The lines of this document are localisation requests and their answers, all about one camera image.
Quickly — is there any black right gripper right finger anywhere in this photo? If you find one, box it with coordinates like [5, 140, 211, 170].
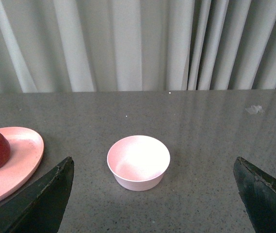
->
[233, 157, 276, 233]

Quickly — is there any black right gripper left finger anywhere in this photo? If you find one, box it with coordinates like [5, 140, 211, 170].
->
[0, 157, 74, 233]

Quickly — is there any pale pink bowl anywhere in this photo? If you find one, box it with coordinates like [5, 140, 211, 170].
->
[107, 135, 170, 191]

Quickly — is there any pink plate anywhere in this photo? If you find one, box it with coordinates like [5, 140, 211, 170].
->
[0, 127, 44, 201]

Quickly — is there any crumpled clear tape scrap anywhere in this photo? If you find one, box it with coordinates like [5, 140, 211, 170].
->
[245, 105, 265, 115]

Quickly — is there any white curtain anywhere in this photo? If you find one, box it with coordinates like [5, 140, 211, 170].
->
[0, 0, 276, 93]

